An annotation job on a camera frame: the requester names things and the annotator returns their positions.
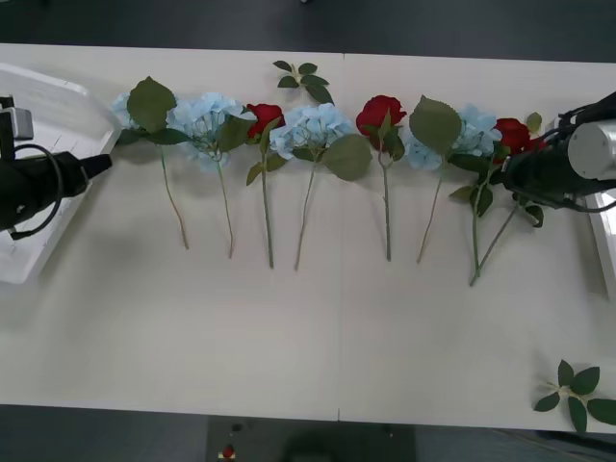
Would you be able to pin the red rose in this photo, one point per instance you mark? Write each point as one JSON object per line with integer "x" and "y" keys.
{"x": 510, "y": 132}
{"x": 380, "y": 110}
{"x": 262, "y": 115}
{"x": 535, "y": 143}

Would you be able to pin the dark robot base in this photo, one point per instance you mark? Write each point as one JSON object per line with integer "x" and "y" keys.
{"x": 337, "y": 443}

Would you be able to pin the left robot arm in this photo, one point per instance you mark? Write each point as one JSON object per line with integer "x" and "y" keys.
{"x": 6, "y": 202}

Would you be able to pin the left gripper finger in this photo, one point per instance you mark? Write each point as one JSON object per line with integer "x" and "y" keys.
{"x": 95, "y": 171}
{"x": 98, "y": 160}

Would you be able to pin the loose green leaf twig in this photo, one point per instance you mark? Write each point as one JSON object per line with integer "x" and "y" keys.
{"x": 584, "y": 380}
{"x": 320, "y": 91}

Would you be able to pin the shallow white box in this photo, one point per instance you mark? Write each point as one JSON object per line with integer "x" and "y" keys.
{"x": 62, "y": 98}

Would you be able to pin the pale blue flower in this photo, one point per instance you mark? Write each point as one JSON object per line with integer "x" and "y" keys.
{"x": 313, "y": 122}
{"x": 151, "y": 103}
{"x": 207, "y": 115}
{"x": 435, "y": 122}

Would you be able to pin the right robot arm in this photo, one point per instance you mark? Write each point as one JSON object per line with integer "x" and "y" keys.
{"x": 592, "y": 149}

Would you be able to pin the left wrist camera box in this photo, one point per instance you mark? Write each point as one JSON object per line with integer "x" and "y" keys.
{"x": 19, "y": 124}

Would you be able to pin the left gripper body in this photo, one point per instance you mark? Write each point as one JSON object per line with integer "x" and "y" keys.
{"x": 43, "y": 187}

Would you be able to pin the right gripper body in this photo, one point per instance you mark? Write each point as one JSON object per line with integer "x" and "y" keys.
{"x": 522, "y": 173}

